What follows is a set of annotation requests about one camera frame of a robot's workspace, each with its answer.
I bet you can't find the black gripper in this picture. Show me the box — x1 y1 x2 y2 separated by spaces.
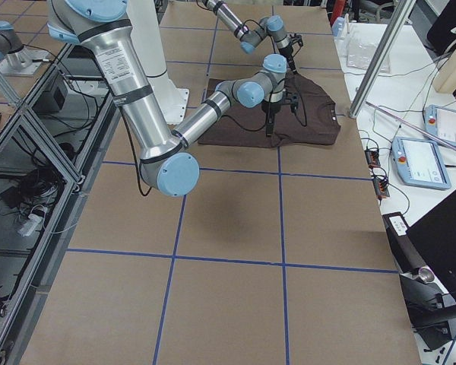
274 33 303 75
261 89 299 137

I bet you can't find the dark brown t-shirt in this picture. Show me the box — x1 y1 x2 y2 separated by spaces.
198 75 340 148

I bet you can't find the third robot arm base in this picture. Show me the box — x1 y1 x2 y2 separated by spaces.
0 21 49 76

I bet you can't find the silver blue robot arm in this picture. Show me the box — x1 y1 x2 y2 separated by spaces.
201 0 303 75
47 1 302 197

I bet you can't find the clear plastic sheet board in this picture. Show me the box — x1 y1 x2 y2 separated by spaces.
345 33 378 70

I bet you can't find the near teach pendant tablet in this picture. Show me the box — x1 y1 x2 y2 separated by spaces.
391 137 451 190

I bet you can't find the teach pendant tablet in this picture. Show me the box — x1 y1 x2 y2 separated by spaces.
391 137 451 190
424 105 456 147

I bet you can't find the far teach pendant tablet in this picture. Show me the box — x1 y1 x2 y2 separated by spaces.
424 105 456 147

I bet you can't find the reacher grabber stick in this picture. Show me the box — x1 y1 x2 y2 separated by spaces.
365 101 456 152

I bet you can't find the black monitor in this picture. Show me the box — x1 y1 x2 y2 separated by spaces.
407 190 456 282

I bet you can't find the aluminium frame post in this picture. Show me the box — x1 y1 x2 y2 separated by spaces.
350 0 416 118

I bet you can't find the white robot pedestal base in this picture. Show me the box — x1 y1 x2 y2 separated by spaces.
127 0 189 125

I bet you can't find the aluminium frame rack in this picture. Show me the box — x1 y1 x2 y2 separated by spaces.
0 46 118 364

